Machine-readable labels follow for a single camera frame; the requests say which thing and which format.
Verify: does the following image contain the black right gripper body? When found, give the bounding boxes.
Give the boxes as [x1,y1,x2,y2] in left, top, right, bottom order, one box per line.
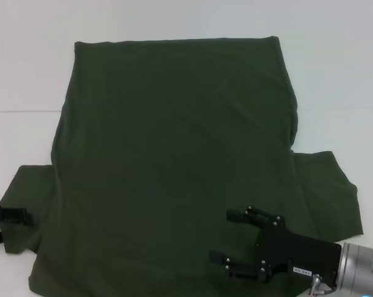
[254,215,343,290]

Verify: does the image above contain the dark green t-shirt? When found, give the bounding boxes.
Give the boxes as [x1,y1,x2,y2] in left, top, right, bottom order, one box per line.
[0,36,365,297]

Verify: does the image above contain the silver right gripper cable connector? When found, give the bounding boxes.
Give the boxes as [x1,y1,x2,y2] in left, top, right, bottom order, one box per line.
[309,273,325,295]

